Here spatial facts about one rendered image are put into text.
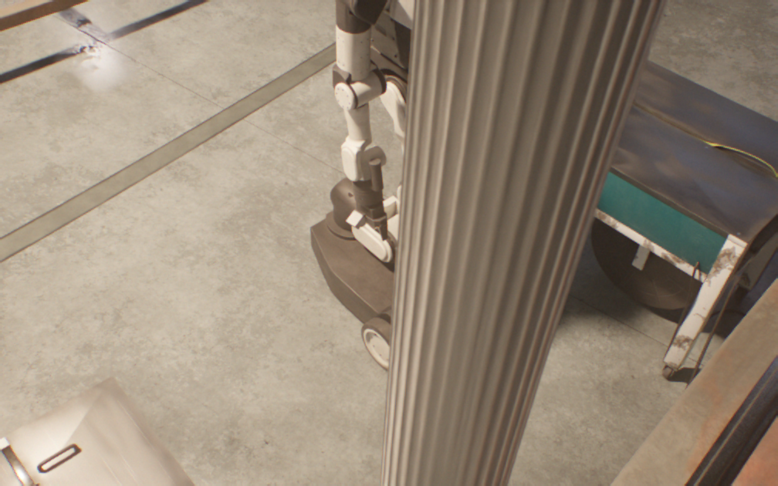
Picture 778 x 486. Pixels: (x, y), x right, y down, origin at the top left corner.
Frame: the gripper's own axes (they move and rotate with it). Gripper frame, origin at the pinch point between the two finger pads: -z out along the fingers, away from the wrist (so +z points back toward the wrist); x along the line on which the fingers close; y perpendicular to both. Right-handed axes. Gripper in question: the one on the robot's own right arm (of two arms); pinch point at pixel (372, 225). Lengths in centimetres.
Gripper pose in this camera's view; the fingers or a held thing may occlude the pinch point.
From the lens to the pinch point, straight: 257.2
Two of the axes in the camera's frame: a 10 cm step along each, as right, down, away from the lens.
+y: 7.3, -4.8, 4.9
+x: 6.8, 4.3, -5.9
